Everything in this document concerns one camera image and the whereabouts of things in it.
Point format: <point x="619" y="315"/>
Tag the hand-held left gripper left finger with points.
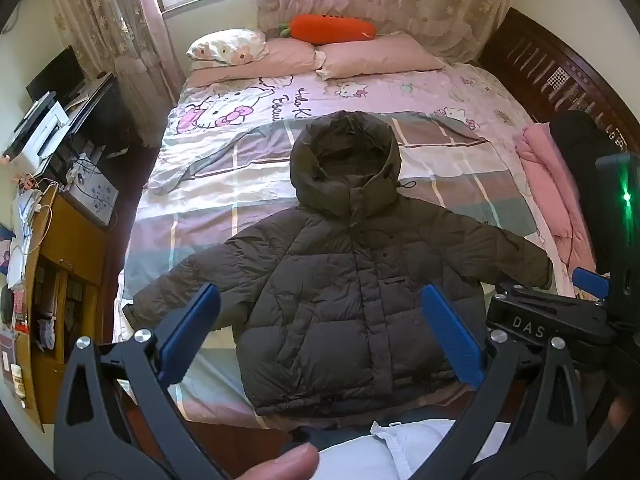
<point x="192" y="325"/>

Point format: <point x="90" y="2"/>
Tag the person's right hand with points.
<point x="619" y="417"/>

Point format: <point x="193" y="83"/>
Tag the white padded garment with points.
<point x="400" y="455"/>

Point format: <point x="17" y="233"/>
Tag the black monitor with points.
<point x="55" y="72"/>

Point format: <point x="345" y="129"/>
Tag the plaid duvet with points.
<point x="225" y="185"/>

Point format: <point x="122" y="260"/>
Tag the pink pillow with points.
<point x="285" y="57"/>
<point x="380" y="55"/>

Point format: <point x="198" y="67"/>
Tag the white floral printed box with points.
<point x="92" y="190"/>

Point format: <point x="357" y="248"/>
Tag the black garment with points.
<point x="580" y="160"/>

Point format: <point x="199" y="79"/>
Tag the dark wooden headboard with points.
<point x="540" y="70"/>

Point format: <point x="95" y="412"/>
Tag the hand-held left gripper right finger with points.
<point x="450" y="335"/>

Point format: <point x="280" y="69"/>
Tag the pile of white papers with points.
<point x="25" y="230"/>

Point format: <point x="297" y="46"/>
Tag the person's left hand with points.
<point x="280" y="465"/>

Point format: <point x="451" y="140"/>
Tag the yellow wooden cabinet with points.
<point x="70" y="270"/>

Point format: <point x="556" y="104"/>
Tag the black desk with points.
<point x="107" y="105"/>

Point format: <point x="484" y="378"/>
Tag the pink quilt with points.
<point x="545" y="180"/>

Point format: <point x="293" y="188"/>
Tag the pink curtain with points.
<point x="155" y="35"/>

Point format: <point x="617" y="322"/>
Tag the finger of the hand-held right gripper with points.
<point x="592" y="285"/>

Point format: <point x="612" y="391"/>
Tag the cartoon cat printed bedsheet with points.
<point x="320" y="95"/>

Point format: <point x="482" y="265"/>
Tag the orange carrot plush pillow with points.
<point x="330" y="29"/>

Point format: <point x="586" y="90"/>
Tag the dark hooded puffer jacket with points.
<point x="325" y="285"/>

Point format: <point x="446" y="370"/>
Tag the white bottle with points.
<point x="18" y="382"/>

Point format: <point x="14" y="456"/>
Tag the white printer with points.
<point x="37" y="135"/>

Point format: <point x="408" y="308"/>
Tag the white floral pillow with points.
<point x="225" y="47"/>

